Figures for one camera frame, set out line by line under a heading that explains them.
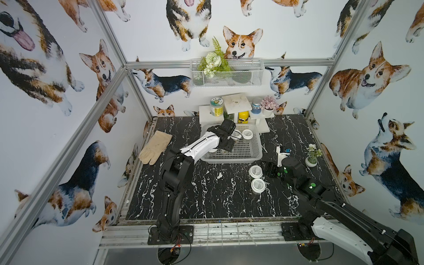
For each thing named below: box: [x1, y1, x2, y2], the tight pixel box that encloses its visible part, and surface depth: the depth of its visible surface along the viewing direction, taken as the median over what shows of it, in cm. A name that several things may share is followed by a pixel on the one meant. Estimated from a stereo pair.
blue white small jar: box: [250, 103, 262, 115], surface depth 100 cm
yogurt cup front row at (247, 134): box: [241, 129, 254, 140], surface depth 103 cm
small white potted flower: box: [304, 143, 323, 168], surface depth 94 cm
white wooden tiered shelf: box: [198, 92, 275, 134], surface depth 103 cm
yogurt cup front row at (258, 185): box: [250, 177, 266, 194], surface depth 83 cm
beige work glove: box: [138, 130, 173, 166], surface depth 109 cm
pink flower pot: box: [260, 96, 279, 117], surface depth 97 cm
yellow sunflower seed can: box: [209, 97, 224, 118], surface depth 99 cm
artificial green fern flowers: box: [197, 35, 232, 78], surface depth 82 cm
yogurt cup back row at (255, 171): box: [248, 165, 264, 179], surface depth 87 cm
